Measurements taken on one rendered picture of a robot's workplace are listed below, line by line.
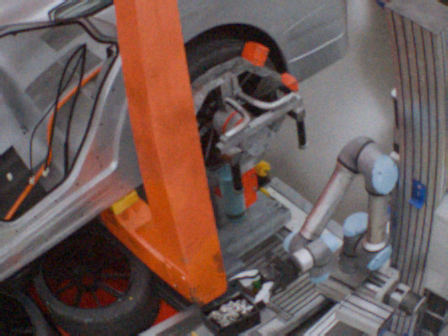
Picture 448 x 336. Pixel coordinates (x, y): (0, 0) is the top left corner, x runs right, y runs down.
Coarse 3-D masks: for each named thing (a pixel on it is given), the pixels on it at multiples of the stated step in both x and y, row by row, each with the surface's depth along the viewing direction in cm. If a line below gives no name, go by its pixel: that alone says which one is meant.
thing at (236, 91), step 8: (232, 80) 390; (232, 88) 393; (240, 88) 394; (240, 96) 392; (248, 96) 390; (288, 96) 388; (296, 96) 390; (256, 104) 387; (264, 104) 386; (272, 104) 386; (280, 104) 386
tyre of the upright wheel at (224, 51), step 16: (208, 32) 406; (224, 32) 414; (192, 48) 393; (208, 48) 392; (224, 48) 392; (240, 48) 396; (192, 64) 386; (208, 64) 389; (272, 64) 415; (192, 80) 388
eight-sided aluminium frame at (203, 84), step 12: (240, 60) 392; (216, 72) 388; (228, 72) 387; (240, 72) 391; (252, 72) 396; (264, 72) 401; (276, 72) 405; (192, 84) 385; (204, 84) 382; (216, 84) 386; (192, 96) 387; (204, 96) 385; (276, 96) 414; (276, 120) 421; (276, 132) 424; (252, 156) 424; (264, 156) 426; (216, 180) 414
